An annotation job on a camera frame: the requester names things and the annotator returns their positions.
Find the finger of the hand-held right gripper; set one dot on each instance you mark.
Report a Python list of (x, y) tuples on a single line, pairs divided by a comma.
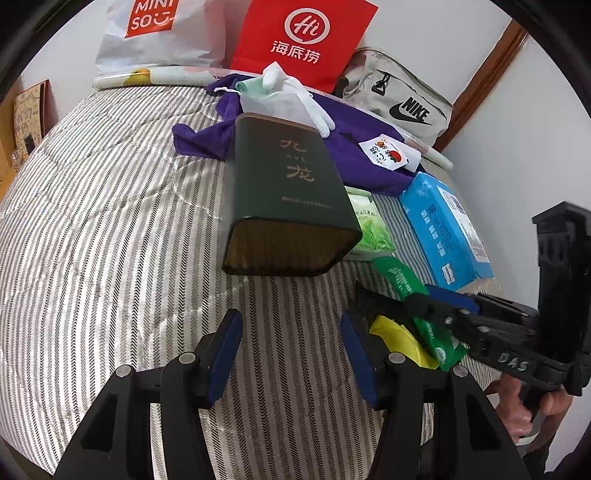
[(388, 302), (450, 297)]

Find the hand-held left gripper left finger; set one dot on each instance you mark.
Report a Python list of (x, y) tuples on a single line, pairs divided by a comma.
[(226, 355)]

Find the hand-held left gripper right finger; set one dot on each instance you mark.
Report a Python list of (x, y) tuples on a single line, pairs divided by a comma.
[(360, 355)]

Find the yellow cloth pouch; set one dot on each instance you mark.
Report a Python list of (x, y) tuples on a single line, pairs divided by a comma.
[(401, 339)]

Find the white printed sachet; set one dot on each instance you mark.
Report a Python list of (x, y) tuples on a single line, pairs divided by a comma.
[(383, 150)]

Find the white glove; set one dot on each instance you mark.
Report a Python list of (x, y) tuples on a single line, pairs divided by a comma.
[(304, 99)]

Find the clear plastic bag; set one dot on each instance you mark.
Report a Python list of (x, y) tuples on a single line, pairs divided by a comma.
[(272, 107)]

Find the white cloth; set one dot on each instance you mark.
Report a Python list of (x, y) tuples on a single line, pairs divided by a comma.
[(273, 76)]

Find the mint green cloth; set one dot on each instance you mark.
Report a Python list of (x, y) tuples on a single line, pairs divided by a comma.
[(251, 87)]

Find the person's right forearm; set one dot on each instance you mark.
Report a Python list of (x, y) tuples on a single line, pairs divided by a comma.
[(563, 457)]

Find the person's right hand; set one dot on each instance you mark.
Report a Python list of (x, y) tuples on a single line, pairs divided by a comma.
[(515, 401)]

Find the light green tea packet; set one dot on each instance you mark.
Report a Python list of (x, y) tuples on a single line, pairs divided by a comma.
[(369, 230)]

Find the blue tissue packet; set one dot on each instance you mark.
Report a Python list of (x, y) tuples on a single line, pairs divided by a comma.
[(438, 221)]

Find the dark green tin box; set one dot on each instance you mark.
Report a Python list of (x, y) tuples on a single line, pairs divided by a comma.
[(286, 194)]

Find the grey waist bag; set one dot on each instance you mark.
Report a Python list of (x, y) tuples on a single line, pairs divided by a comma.
[(364, 97)]

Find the purple towel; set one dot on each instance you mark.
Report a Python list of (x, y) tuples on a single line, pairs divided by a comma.
[(207, 136)]

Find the wooden nightstand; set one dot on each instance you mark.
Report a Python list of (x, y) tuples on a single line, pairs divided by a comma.
[(5, 184)]

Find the red paper bag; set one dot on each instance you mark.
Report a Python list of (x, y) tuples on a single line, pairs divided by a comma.
[(332, 27)]

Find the rolled patterned paper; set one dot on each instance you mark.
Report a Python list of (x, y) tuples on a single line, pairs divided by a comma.
[(161, 76)]

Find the white plastic shopping bag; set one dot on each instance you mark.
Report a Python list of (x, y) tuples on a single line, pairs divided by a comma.
[(184, 46)]

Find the illustrated book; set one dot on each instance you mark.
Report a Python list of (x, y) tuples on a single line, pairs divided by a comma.
[(30, 106)]

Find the wooden door frame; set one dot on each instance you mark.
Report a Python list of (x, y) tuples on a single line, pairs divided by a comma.
[(498, 60)]

